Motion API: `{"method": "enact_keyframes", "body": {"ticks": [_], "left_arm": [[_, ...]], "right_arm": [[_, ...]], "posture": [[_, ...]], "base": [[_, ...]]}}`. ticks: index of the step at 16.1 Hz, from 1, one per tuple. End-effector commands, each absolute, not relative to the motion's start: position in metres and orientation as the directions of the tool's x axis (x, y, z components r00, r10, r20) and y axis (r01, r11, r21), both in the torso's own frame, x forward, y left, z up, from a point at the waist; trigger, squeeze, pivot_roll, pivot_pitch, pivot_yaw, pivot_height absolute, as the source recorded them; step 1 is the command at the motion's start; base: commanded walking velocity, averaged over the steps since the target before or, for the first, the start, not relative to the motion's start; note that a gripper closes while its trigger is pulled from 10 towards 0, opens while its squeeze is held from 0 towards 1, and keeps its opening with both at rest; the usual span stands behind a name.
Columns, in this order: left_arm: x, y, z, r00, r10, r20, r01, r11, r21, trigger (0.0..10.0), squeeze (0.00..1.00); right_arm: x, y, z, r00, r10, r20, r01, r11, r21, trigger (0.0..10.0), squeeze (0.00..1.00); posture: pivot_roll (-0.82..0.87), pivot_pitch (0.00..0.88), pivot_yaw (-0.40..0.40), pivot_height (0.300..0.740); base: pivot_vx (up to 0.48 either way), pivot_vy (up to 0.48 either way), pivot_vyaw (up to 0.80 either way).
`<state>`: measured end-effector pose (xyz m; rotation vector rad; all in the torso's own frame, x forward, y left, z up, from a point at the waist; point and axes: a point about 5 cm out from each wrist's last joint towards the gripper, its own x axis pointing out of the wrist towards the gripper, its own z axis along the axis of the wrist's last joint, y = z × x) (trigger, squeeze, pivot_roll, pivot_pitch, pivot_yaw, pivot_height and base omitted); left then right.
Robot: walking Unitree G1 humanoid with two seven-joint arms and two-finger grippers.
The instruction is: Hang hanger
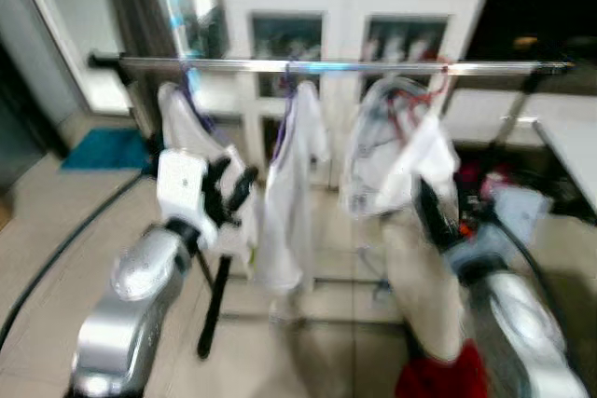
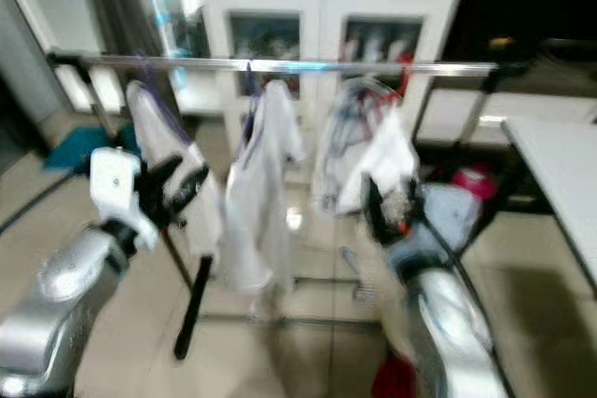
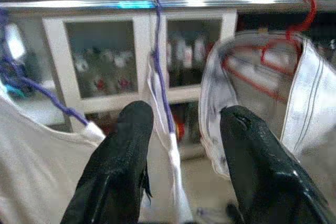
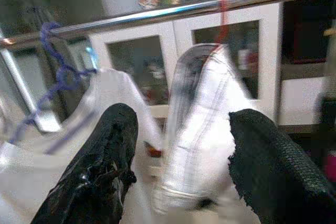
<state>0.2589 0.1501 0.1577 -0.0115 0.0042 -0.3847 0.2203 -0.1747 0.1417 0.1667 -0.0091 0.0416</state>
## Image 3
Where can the white shirt with grey seams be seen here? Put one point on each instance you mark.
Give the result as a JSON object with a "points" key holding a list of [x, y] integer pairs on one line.
{"points": [[307, 90]]}

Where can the white glass door cabinet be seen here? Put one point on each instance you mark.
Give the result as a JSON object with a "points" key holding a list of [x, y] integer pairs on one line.
{"points": [[143, 51]]}

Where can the shiny metal clothes rail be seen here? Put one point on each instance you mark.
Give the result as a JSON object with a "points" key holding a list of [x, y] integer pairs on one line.
{"points": [[210, 0]]}

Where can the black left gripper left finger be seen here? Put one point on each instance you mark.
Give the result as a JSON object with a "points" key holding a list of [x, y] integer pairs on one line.
{"points": [[118, 171]]}

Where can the cream tank top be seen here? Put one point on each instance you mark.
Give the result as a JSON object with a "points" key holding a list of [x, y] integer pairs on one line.
{"points": [[31, 169]]}

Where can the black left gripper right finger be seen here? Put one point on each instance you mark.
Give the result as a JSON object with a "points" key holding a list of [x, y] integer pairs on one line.
{"points": [[262, 176]]}

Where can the red plastic hanger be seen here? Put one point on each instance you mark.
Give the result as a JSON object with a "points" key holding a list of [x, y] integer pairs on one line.
{"points": [[311, 14]]}

